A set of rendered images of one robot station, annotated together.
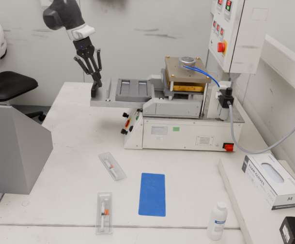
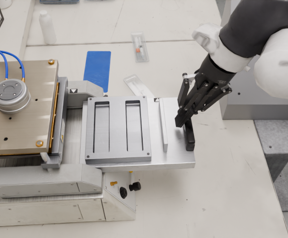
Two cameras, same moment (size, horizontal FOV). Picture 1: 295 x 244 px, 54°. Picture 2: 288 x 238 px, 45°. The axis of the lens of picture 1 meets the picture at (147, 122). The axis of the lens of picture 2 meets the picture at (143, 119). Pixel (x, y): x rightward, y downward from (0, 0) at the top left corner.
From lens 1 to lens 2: 183 cm
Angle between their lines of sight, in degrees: 96
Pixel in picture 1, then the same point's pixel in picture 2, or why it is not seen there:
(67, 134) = (217, 148)
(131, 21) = not seen: outside the picture
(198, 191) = not seen: hidden behind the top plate
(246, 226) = (23, 32)
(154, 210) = (96, 55)
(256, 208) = (4, 46)
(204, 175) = not seen: hidden behind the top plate
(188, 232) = (70, 41)
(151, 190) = (98, 72)
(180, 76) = (39, 62)
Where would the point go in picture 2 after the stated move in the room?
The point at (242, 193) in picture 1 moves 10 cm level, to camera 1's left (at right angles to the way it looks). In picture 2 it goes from (8, 58) to (34, 58)
